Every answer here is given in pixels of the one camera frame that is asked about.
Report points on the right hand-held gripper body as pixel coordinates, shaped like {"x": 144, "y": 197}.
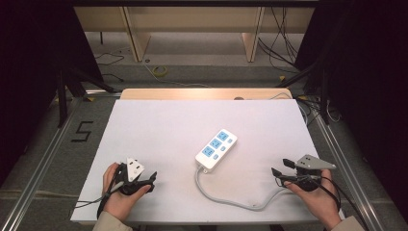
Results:
{"x": 312, "y": 163}

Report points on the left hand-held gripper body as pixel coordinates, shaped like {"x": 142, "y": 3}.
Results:
{"x": 133, "y": 168}

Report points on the person's left hand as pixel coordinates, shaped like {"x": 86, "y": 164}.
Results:
{"x": 120, "y": 203}

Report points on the person's right hand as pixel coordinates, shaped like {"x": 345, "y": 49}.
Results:
{"x": 319, "y": 202}

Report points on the white table cover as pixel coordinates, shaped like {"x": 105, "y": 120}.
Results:
{"x": 166, "y": 128}

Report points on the person's left beige sleeve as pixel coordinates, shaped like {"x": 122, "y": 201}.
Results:
{"x": 110, "y": 224}

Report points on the person's beige sleeve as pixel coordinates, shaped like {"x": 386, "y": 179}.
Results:
{"x": 110, "y": 224}
{"x": 349, "y": 225}

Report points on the white power strip blue sockets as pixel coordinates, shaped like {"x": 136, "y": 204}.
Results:
{"x": 215, "y": 150}

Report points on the person's right beige sleeve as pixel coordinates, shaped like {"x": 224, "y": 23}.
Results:
{"x": 349, "y": 225}

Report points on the black metal stand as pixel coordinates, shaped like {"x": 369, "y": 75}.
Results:
{"x": 64, "y": 96}
{"x": 320, "y": 89}

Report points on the yellow tape roll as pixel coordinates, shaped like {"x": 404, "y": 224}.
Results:
{"x": 159, "y": 71}

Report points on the light wooden bench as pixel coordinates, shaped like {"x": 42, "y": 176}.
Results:
{"x": 192, "y": 19}

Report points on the aluminium floor rail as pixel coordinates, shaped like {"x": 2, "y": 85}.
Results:
{"x": 349, "y": 173}
{"x": 38, "y": 170}

